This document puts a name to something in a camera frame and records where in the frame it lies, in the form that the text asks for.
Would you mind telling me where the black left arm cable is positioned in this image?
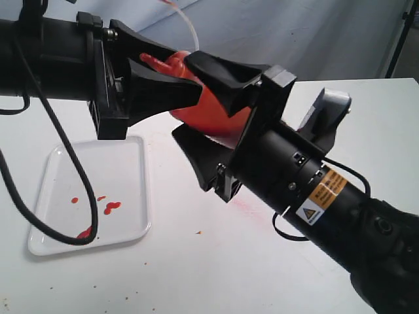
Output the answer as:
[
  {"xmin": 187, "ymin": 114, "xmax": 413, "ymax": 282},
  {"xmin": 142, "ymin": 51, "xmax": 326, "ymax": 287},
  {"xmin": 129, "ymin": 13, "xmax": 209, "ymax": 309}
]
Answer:
[{"xmin": 0, "ymin": 32, "xmax": 99, "ymax": 246}]

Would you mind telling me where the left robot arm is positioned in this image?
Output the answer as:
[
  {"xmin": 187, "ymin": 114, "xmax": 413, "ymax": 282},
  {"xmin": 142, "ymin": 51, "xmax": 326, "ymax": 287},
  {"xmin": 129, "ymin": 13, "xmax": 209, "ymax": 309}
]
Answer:
[{"xmin": 1, "ymin": 1, "xmax": 202, "ymax": 140}]

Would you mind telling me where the white rectangular plastic tray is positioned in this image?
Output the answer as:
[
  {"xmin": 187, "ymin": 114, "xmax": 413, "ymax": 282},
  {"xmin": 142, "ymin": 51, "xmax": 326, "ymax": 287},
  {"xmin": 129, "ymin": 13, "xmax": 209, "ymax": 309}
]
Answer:
[{"xmin": 34, "ymin": 136, "xmax": 151, "ymax": 249}]

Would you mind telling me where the red sauce squeeze bottle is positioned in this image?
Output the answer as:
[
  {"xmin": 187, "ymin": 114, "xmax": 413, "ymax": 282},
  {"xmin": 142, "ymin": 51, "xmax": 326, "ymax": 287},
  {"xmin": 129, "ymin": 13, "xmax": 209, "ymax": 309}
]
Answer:
[{"xmin": 139, "ymin": 0, "xmax": 251, "ymax": 147}]

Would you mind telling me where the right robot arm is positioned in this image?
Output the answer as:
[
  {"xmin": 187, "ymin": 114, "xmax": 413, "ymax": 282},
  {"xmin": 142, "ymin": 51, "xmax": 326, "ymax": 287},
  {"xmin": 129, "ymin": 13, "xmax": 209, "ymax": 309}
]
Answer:
[{"xmin": 172, "ymin": 51, "xmax": 418, "ymax": 313}]

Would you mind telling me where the black tripod stand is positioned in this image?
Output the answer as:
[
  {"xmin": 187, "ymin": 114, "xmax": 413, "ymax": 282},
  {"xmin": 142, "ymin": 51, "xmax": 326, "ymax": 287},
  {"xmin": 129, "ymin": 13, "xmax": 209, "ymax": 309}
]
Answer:
[{"xmin": 384, "ymin": 1, "xmax": 418, "ymax": 79}]

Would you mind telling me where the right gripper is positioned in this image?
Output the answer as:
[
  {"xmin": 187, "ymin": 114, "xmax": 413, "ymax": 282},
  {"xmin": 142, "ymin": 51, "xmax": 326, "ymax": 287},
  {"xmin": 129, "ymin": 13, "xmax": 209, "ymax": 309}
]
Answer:
[{"xmin": 171, "ymin": 50, "xmax": 328, "ymax": 215}]

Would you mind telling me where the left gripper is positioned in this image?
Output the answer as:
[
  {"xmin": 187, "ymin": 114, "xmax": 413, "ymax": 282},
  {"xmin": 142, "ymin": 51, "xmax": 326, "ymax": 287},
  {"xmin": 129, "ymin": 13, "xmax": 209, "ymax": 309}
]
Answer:
[{"xmin": 77, "ymin": 12, "xmax": 202, "ymax": 140}]

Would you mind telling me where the grey backdrop cloth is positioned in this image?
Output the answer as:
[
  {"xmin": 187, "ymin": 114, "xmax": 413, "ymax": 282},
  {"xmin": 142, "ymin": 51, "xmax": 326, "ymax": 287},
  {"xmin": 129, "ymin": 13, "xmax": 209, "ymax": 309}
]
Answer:
[{"xmin": 46, "ymin": 1, "xmax": 412, "ymax": 80}]

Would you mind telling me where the red sauce puddle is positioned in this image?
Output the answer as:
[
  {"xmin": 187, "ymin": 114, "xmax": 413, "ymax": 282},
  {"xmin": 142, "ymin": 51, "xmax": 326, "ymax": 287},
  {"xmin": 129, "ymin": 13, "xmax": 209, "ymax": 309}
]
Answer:
[{"xmin": 76, "ymin": 195, "xmax": 122, "ymax": 239}]

